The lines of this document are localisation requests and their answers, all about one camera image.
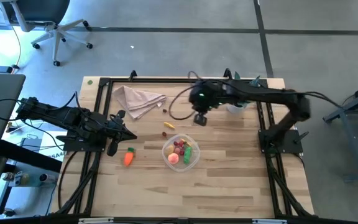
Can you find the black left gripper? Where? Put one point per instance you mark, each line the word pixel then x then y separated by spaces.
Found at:
pixel 113 129

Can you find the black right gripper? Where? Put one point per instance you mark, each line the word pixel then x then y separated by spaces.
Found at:
pixel 204 98

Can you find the orange toy carrot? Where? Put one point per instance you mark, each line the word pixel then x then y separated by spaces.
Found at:
pixel 128 158

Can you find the tan toy potato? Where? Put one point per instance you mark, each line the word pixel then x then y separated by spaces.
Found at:
pixel 169 150

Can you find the green toy pea pod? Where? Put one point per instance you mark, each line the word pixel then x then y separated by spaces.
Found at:
pixel 187 155

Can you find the clear plastic tupperware container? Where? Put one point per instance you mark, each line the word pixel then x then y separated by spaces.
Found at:
pixel 179 167

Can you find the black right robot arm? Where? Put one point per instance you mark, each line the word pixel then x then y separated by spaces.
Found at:
pixel 275 95

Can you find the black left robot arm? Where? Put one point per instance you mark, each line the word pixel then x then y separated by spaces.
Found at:
pixel 61 115

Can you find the white plant pot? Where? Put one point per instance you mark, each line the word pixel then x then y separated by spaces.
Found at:
pixel 236 109

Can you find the beige folded cloth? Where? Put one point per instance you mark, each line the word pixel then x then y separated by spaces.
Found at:
pixel 135 99

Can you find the green snake plant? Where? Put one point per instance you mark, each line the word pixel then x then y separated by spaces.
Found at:
pixel 255 81

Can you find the round green sticker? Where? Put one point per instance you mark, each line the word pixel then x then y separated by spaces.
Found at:
pixel 89 82

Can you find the white paper sheet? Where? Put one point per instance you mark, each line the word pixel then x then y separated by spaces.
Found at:
pixel 47 143

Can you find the white round device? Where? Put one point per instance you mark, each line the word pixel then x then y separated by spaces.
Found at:
pixel 43 178

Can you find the black office chair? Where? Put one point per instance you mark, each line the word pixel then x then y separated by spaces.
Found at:
pixel 39 7

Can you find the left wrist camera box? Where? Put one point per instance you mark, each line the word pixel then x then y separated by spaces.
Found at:
pixel 113 148

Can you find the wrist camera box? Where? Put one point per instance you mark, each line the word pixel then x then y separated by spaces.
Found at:
pixel 113 148
pixel 200 119

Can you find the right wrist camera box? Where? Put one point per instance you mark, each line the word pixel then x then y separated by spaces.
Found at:
pixel 200 119

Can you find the black aluminium table frame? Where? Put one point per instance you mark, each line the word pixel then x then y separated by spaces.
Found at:
pixel 166 80

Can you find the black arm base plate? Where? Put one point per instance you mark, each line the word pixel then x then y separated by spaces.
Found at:
pixel 73 146
pixel 287 140

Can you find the white plastic bracket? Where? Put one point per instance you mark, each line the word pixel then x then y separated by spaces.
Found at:
pixel 269 221
pixel 95 220

